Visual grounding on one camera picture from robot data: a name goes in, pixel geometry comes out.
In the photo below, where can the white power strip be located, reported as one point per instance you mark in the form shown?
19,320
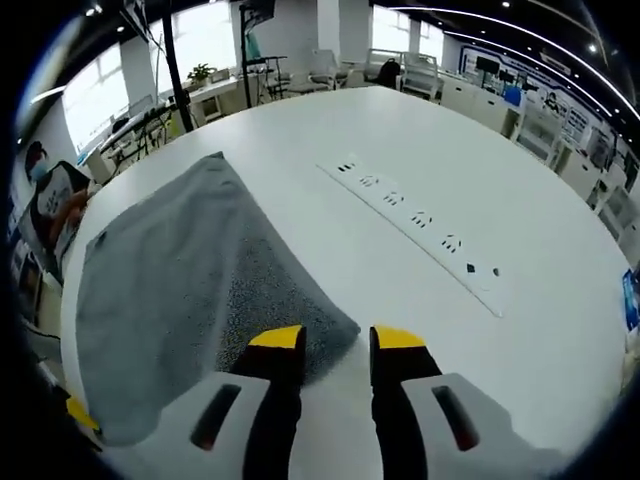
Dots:
410,220

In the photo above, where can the white office chair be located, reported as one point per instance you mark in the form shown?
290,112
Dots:
421,75
330,70

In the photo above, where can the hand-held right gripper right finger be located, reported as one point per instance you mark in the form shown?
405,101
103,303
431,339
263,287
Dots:
415,425

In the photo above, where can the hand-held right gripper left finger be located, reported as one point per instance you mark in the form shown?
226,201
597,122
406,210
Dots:
240,430

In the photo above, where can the blue packet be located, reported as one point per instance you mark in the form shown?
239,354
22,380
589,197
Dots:
631,300

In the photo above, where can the grey towel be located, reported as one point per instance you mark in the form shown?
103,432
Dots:
175,290

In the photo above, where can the black tripod pole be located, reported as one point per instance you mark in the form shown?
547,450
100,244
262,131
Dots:
176,75

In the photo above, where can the black monitor stand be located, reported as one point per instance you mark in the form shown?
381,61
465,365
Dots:
248,60

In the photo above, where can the small potted plant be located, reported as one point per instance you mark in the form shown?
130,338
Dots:
202,74

